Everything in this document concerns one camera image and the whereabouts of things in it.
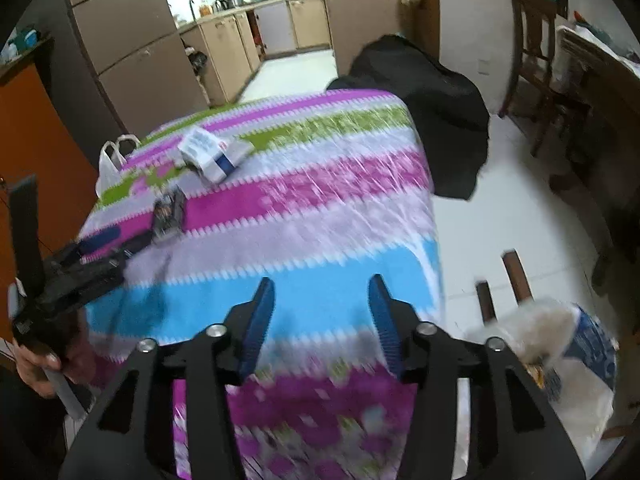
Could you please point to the person's left hand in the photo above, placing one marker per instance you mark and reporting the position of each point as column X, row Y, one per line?
column 32, row 366

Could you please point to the white cloth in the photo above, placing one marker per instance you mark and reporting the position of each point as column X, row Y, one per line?
column 595, row 45

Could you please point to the beige kitchen base cabinets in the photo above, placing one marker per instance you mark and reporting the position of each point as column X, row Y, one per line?
column 360, row 25

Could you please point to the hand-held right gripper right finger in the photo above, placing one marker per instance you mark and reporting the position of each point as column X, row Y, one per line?
column 385, row 320

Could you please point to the white wall socket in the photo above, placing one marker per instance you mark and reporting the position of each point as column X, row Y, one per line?
column 484, row 67

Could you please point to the striped floral tablecloth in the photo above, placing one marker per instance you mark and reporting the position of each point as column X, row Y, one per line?
column 325, row 240

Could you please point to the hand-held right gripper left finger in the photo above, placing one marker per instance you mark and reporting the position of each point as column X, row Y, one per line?
column 260, row 320

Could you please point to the white bag blue print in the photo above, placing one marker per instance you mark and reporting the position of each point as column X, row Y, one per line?
column 590, row 340

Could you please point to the dark wooden chair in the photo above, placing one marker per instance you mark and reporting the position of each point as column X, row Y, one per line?
column 537, row 60

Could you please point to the plain white plastic bag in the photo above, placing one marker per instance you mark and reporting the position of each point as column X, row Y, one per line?
column 107, row 165

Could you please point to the wooden door frame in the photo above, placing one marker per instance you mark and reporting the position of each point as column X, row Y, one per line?
column 429, row 10

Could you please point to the small dark packet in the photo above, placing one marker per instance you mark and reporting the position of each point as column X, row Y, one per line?
column 167, row 215

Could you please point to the dark wooden desk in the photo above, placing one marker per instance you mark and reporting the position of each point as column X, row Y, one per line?
column 615, row 125

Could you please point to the grey refrigerator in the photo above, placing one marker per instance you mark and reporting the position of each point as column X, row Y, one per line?
column 130, row 35

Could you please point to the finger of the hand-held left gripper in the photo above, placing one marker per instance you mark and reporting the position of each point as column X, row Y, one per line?
column 135, row 246
column 102, row 238

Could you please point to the orange wooden cabinet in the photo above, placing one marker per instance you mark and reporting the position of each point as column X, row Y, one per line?
column 30, row 125

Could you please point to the steel kettle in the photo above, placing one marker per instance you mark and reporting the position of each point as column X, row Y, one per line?
column 233, row 2

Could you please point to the brown wooden rails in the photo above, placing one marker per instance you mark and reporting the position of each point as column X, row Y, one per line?
column 515, row 275

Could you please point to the large black cloth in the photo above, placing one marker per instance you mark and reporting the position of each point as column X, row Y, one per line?
column 425, row 100

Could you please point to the person's left forearm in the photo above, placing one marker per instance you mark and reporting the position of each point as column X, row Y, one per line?
column 30, row 430

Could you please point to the orange bottle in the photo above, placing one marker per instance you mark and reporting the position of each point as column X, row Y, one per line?
column 205, row 10

